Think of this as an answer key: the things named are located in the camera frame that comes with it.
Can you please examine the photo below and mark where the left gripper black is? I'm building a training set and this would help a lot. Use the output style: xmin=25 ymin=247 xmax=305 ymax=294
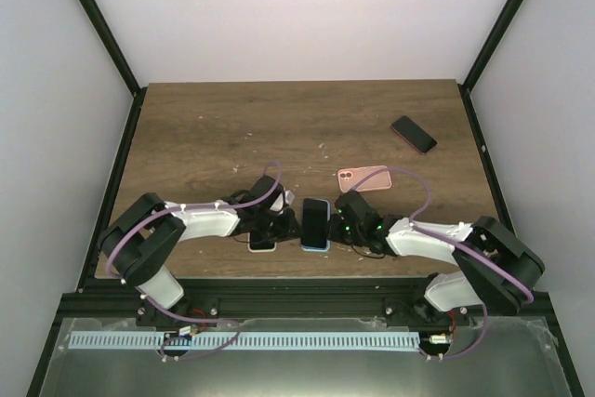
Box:
xmin=255 ymin=208 xmax=305 ymax=244

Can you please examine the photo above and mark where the white phone black screen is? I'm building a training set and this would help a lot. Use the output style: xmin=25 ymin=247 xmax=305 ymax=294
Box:
xmin=249 ymin=229 xmax=276 ymax=251

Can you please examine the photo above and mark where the beige phone case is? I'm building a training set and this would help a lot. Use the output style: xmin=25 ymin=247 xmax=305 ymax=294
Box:
xmin=246 ymin=229 xmax=278 ymax=254

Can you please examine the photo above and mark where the light blue phone case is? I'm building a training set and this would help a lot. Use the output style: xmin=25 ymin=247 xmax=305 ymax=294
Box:
xmin=300 ymin=212 xmax=330 ymax=252

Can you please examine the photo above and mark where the blue phone black screen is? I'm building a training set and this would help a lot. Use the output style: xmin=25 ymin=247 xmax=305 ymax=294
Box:
xmin=300 ymin=198 xmax=330 ymax=252

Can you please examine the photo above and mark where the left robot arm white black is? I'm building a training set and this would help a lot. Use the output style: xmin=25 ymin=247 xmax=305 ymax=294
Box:
xmin=98 ymin=175 xmax=300 ymax=326

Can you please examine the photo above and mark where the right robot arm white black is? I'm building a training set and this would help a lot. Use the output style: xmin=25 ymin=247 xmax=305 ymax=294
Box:
xmin=327 ymin=191 xmax=545 ymax=325

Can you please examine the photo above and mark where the pink phone case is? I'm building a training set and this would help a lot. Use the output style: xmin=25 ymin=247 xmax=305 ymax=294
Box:
xmin=337 ymin=165 xmax=392 ymax=193

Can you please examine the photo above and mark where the red phone black screen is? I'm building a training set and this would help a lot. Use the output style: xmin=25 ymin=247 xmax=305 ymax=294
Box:
xmin=390 ymin=115 xmax=437 ymax=154

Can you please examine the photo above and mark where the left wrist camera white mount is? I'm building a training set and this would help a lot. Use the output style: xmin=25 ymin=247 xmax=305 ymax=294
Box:
xmin=274 ymin=189 xmax=295 ymax=208

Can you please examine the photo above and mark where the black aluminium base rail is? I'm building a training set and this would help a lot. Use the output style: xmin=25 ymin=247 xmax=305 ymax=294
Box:
xmin=134 ymin=276 xmax=470 ymax=327

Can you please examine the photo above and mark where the right black table edge rail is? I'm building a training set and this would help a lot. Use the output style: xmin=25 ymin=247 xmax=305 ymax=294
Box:
xmin=457 ymin=84 xmax=515 ymax=232

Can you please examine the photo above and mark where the black table edge rail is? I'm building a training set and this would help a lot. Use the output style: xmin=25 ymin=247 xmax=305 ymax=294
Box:
xmin=457 ymin=84 xmax=515 ymax=232
xmin=75 ymin=86 xmax=148 ymax=294

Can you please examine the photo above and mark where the left black table edge rail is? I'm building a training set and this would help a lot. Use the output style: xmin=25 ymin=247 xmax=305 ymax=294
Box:
xmin=75 ymin=86 xmax=148 ymax=294

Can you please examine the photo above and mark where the light blue slotted cable duct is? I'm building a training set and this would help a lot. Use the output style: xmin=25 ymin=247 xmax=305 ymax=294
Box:
xmin=67 ymin=331 xmax=420 ymax=351

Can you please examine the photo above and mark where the right black frame post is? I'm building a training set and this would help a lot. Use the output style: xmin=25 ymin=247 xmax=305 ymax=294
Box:
xmin=462 ymin=0 xmax=524 ymax=91

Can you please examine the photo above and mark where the black frame post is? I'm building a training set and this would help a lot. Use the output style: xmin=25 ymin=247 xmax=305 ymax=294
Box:
xmin=78 ymin=0 xmax=141 ymax=97
xmin=462 ymin=0 xmax=524 ymax=91

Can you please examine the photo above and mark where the left black frame post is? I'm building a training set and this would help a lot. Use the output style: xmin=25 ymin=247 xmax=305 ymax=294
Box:
xmin=78 ymin=0 xmax=141 ymax=97

